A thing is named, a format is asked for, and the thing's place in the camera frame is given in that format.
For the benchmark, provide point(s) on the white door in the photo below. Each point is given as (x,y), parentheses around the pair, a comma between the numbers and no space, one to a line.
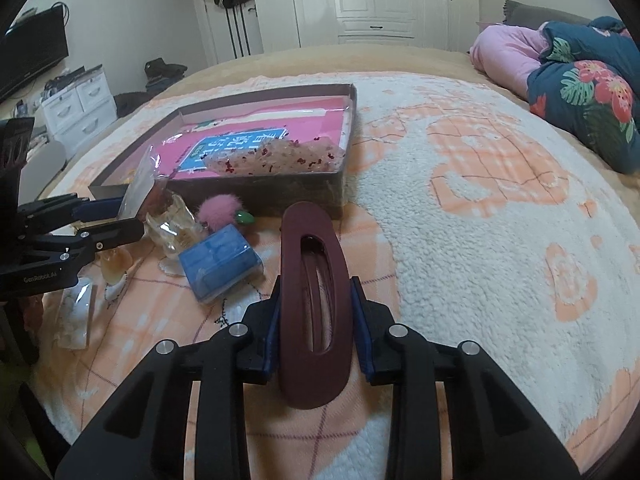
(215,30)

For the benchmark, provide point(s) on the shallow brown cardboard box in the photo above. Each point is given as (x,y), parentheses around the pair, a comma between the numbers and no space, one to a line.
(300,195)

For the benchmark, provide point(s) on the clear packet with white card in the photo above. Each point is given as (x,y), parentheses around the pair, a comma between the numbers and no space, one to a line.
(75,315)

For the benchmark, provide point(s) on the clear red-flecked hair accessory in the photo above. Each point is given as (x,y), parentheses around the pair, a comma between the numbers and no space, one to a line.
(280,157)

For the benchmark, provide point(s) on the maroon oval hair clip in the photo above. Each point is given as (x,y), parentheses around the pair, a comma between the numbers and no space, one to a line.
(295,240)

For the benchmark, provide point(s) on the brown cloth heap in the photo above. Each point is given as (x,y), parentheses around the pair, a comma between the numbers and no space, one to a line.
(131,105)

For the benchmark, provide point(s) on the clear packet with amber piece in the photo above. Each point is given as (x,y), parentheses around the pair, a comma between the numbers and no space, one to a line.
(114,266)

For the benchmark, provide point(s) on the cream hair claw clip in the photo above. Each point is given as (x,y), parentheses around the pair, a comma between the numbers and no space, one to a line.
(175,230)

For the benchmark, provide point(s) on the black television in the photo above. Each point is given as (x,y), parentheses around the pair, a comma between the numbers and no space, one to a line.
(30,55)

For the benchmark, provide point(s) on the white wardrobe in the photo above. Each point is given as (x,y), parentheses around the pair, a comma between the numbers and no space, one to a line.
(360,0)

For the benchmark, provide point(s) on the grey headboard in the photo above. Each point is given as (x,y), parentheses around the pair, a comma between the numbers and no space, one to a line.
(535,12)

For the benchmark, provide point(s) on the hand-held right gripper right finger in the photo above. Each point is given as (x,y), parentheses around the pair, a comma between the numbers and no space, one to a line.
(361,332)

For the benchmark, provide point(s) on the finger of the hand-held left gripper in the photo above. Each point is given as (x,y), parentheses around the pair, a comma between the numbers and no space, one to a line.
(120,232)
(100,208)

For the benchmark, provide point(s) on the blue floral quilt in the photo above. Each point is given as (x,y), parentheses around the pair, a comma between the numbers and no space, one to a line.
(590,95)

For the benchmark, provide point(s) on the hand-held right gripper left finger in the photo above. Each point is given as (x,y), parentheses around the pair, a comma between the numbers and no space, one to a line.
(270,350)

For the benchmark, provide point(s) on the tan bedspread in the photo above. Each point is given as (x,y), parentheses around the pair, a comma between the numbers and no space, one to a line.
(350,62)

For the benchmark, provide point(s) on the dark clothes pile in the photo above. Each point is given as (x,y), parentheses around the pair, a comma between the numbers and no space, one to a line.
(162,72)

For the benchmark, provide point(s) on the peach checked fleece blanket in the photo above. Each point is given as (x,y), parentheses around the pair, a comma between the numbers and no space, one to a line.
(475,220)

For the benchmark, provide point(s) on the white drawer cabinet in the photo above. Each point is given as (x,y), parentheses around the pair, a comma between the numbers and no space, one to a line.
(85,105)

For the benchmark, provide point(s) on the clear earring packet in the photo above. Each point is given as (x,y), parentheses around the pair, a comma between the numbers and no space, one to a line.
(140,185)

